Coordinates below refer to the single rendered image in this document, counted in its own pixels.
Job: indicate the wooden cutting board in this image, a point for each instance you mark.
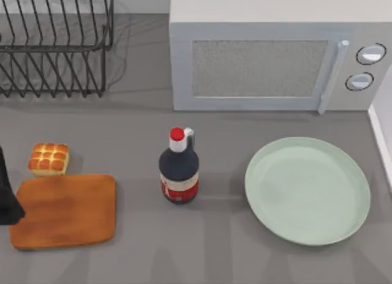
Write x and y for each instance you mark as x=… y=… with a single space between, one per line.
x=65 y=212

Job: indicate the pale green plate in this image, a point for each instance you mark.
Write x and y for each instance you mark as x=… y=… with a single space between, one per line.
x=306 y=192

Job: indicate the microwave oven door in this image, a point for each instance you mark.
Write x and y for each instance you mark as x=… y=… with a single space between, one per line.
x=183 y=66

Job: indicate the small microwave knob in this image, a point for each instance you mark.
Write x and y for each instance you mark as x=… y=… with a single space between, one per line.
x=359 y=81

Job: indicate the dark bottle with red cap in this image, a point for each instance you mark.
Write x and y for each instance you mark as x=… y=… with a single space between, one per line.
x=179 y=170

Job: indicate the pale microwave oven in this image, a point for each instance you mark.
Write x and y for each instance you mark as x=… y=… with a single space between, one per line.
x=269 y=8

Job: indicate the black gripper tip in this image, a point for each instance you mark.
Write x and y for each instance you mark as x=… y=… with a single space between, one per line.
x=6 y=198

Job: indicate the golden bread loaf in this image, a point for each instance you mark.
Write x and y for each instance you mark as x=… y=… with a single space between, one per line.
x=49 y=160

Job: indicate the large microwave knob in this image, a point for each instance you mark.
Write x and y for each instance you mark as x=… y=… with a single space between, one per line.
x=370 y=53

